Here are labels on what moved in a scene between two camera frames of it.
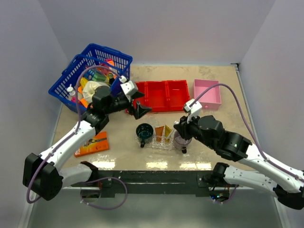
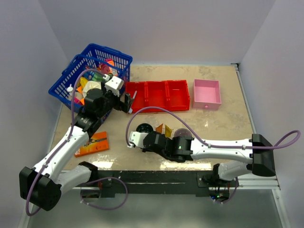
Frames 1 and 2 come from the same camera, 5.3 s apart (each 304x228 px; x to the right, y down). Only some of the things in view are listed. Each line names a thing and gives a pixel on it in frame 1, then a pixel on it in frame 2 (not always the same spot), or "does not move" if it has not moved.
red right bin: [177, 94] does not move
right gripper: [183, 126] → [145, 149]
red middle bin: [157, 95] does not move
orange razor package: [99, 142] does not move
